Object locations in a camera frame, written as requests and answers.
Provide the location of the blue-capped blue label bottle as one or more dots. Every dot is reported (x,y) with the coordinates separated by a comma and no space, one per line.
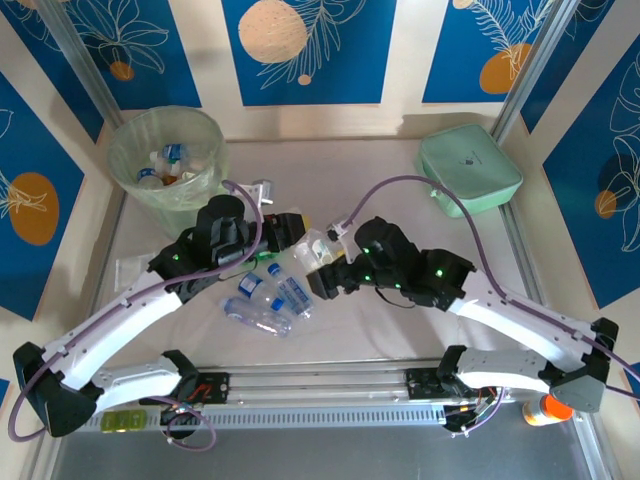
(295,294)

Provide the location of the white-capped green label bottle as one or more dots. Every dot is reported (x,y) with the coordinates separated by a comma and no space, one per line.
(320,250)

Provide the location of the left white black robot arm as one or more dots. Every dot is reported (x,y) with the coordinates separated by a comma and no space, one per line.
(115,325)

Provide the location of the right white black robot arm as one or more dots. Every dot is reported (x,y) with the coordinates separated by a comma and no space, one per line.
(520,325)

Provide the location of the clear bin with green liner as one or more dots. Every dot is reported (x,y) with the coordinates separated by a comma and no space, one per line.
(125,150)

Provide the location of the crumpled blue label bottle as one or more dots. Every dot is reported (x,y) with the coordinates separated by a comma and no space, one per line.
(250,286)

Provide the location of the clear bottle purple tint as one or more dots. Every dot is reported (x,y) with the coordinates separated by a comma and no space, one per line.
(255,317)

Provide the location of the clear plastic box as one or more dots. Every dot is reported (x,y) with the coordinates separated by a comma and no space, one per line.
(131,270)

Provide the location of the mint green zip case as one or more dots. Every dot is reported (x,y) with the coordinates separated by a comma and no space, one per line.
(470,165)

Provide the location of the yellow green button box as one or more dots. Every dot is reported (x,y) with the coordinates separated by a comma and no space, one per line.
(125,420)

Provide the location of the orange white round object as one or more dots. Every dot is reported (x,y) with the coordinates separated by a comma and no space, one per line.
(555,407)

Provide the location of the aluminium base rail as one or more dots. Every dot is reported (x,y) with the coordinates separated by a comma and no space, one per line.
(320,385)

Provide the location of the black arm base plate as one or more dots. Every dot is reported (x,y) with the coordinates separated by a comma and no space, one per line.
(217,387)
(420,385)

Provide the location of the aluminium table side rail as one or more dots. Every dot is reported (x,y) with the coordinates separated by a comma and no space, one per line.
(520,240)

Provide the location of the blue floral wall panel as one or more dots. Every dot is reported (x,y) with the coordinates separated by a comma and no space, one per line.
(579,30)
(150,50)
(590,225)
(350,60)
(460,50)
(62,75)
(30,150)

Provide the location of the aluminium frame post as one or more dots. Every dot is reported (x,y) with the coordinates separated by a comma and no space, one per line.
(532,70)
(77,55)

